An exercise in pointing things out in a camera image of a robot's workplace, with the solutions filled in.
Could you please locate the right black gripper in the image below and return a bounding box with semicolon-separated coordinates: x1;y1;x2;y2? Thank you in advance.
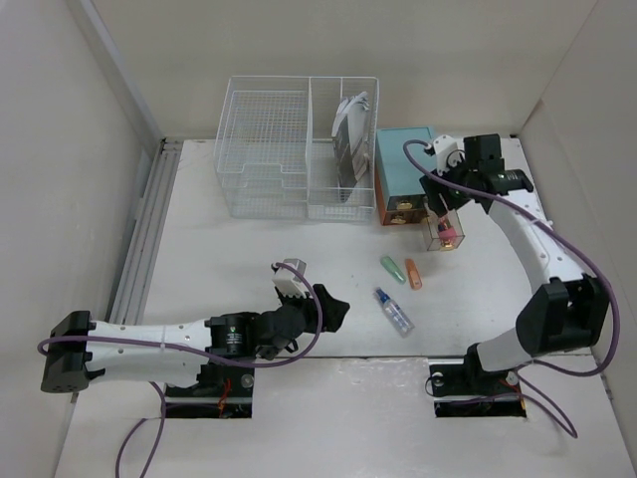
420;152;478;217

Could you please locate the pink marker tube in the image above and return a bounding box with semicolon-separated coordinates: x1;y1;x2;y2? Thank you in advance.
437;215;456;242

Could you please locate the teal orange drawer box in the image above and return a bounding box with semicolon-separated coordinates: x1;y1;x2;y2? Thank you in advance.
374;126;435;226

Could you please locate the grey white manual booklet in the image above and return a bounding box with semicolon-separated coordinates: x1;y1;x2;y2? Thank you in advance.
331;91;370;203

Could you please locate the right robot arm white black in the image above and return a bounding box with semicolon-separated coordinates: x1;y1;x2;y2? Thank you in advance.
420;133;609;392

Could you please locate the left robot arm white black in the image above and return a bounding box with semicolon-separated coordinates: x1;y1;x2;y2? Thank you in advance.
38;284;350;395

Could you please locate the clear bottle blue cap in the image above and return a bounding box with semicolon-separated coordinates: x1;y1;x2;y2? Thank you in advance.
374;288;414;338

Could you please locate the green highlighter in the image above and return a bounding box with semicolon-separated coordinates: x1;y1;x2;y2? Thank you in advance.
379;255;406;284

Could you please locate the orange highlighter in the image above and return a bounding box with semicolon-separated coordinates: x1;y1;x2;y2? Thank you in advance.
405;258;423;291

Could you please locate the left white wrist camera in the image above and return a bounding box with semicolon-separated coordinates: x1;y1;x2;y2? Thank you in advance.
272;258;307;298

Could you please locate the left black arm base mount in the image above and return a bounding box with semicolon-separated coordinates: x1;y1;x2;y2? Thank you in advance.
164;364;255;419

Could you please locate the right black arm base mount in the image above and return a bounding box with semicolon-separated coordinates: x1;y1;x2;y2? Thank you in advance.
426;345;527;418

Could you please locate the white wire desk organizer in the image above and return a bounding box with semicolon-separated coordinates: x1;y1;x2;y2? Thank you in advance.
213;76;379;223

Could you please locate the aluminium rail frame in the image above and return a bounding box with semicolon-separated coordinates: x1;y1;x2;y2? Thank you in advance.
106;138;183;326

